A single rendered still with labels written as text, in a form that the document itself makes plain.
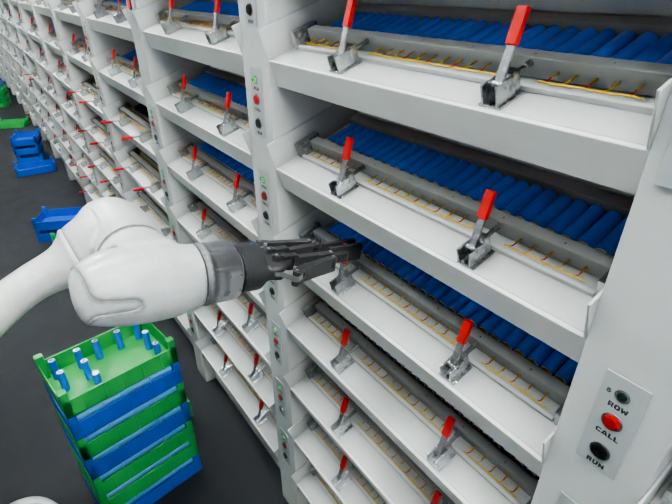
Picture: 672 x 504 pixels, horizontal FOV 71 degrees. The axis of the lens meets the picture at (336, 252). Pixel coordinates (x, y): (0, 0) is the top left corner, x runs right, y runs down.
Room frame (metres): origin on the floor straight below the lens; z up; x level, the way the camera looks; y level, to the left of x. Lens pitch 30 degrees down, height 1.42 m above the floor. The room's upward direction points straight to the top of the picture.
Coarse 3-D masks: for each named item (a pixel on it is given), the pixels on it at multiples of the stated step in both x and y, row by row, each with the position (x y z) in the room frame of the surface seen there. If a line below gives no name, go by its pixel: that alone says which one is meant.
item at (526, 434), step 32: (320, 224) 0.88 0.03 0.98; (320, 288) 0.74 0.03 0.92; (352, 288) 0.71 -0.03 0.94; (352, 320) 0.67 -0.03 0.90; (384, 320) 0.62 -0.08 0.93; (416, 352) 0.55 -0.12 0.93; (448, 352) 0.54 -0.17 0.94; (480, 352) 0.53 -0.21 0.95; (448, 384) 0.48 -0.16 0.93; (480, 384) 0.48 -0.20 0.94; (480, 416) 0.44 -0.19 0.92; (512, 416) 0.42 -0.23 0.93; (512, 448) 0.40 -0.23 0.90; (544, 448) 0.35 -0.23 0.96
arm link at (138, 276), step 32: (96, 256) 0.50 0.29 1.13; (128, 256) 0.50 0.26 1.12; (160, 256) 0.52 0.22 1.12; (192, 256) 0.54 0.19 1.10; (96, 288) 0.46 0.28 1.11; (128, 288) 0.47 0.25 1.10; (160, 288) 0.49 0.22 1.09; (192, 288) 0.51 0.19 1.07; (96, 320) 0.45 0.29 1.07; (128, 320) 0.47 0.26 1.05; (160, 320) 0.50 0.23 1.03
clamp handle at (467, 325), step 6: (462, 324) 0.51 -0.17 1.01; (468, 324) 0.50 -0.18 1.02; (462, 330) 0.51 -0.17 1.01; (468, 330) 0.50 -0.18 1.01; (462, 336) 0.50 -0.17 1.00; (468, 336) 0.50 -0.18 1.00; (462, 342) 0.50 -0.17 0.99; (456, 348) 0.50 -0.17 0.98; (462, 348) 0.50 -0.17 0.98; (456, 354) 0.50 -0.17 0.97; (450, 360) 0.50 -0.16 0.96; (456, 360) 0.49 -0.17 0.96
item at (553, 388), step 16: (368, 272) 0.73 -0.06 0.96; (384, 272) 0.70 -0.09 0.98; (384, 288) 0.68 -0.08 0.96; (400, 288) 0.66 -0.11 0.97; (416, 304) 0.63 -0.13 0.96; (432, 304) 0.61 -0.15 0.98; (448, 320) 0.57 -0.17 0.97; (480, 336) 0.53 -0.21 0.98; (496, 352) 0.50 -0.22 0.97; (512, 352) 0.49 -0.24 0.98; (512, 368) 0.48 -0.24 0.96; (528, 368) 0.47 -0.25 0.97; (512, 384) 0.46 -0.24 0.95; (544, 384) 0.44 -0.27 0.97; (560, 384) 0.44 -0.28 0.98; (560, 400) 0.42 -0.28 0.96
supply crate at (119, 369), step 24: (96, 336) 1.06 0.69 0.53; (72, 360) 1.00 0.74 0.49; (96, 360) 1.01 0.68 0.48; (120, 360) 1.01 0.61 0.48; (144, 360) 1.01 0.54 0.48; (168, 360) 1.00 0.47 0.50; (48, 384) 0.87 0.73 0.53; (72, 384) 0.92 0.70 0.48; (120, 384) 0.90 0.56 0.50; (72, 408) 0.82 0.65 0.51
